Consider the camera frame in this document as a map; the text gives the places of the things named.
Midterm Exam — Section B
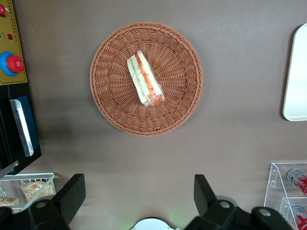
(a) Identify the black control box yellow panel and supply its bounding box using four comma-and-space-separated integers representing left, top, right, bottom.
0, 0, 31, 87

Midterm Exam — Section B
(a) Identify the red emergency stop button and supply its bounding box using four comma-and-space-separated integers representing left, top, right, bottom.
0, 51, 25, 77

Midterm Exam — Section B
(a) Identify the triangle sandwich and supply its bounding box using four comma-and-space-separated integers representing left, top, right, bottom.
126, 49, 165, 108

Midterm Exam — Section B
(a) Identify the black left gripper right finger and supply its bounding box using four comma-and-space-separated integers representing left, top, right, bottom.
184, 174, 240, 230

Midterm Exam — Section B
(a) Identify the white wire rack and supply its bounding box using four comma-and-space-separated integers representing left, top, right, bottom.
0, 172, 56, 214

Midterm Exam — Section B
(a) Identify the clear acrylic bottle rack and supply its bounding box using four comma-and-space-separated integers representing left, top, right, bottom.
263, 162, 307, 230

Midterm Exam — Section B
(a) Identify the brown round wicker basket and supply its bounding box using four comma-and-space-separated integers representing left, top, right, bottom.
89, 22, 204, 137

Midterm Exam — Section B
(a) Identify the silver metal bar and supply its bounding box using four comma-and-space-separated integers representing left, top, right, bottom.
10, 99, 35, 158

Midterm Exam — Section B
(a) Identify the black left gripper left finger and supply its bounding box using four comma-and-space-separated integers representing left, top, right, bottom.
30, 173, 86, 230

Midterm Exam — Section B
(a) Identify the red cola bottle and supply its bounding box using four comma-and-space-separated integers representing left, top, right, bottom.
287, 168, 307, 196
289, 203, 307, 230

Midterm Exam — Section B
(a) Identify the clear cracker snack bag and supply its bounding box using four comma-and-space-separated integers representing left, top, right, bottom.
0, 196, 20, 214
20, 181, 56, 202

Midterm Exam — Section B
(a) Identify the cream plastic tray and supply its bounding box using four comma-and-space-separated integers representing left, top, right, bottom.
282, 23, 307, 122

